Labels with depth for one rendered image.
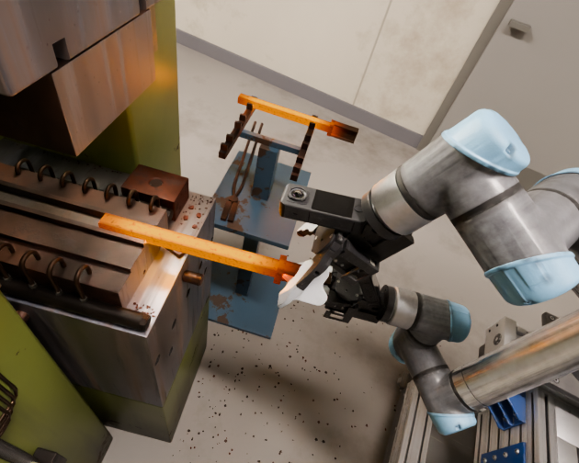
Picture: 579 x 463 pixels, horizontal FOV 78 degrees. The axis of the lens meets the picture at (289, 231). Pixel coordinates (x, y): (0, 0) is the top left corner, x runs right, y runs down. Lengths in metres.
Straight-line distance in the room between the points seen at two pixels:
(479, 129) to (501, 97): 2.62
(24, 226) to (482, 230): 0.73
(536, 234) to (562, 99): 2.66
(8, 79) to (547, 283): 0.49
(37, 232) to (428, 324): 0.73
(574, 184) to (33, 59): 0.55
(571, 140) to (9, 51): 3.08
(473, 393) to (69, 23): 0.77
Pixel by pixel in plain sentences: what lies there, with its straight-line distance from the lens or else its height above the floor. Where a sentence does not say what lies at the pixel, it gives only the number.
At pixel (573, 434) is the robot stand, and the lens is 1.22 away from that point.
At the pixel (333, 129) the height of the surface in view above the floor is 0.94.
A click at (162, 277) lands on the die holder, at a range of 0.76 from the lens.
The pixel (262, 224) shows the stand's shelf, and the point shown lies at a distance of 1.18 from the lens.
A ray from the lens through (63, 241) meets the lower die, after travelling 0.76.
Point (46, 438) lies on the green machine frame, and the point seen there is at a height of 0.56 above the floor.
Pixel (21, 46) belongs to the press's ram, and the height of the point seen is 1.40.
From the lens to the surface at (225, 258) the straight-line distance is 0.68.
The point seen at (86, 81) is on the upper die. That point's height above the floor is 1.34.
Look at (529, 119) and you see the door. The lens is 3.08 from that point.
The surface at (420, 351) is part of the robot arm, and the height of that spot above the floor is 0.92.
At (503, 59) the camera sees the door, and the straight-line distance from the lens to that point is 2.93.
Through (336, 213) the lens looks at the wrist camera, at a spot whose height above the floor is 1.25.
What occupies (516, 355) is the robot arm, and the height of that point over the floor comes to 1.06.
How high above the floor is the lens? 1.55
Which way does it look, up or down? 48 degrees down
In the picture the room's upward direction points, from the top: 17 degrees clockwise
